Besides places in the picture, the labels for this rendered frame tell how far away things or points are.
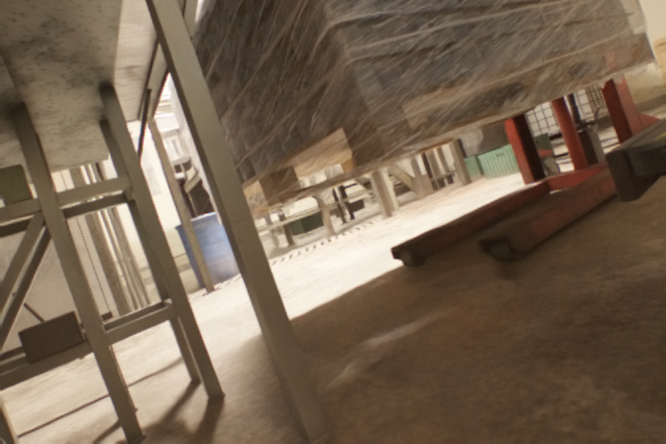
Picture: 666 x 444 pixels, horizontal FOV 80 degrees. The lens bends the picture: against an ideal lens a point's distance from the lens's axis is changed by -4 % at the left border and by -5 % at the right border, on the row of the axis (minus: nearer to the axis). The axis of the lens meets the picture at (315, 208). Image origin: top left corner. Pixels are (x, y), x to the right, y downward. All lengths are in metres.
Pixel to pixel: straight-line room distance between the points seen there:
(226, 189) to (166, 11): 0.31
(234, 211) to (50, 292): 2.72
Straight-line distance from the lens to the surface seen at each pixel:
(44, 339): 1.04
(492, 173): 4.73
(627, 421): 0.65
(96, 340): 1.05
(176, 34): 0.74
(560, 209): 1.57
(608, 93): 2.19
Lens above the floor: 0.37
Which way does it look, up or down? level
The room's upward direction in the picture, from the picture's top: 20 degrees counter-clockwise
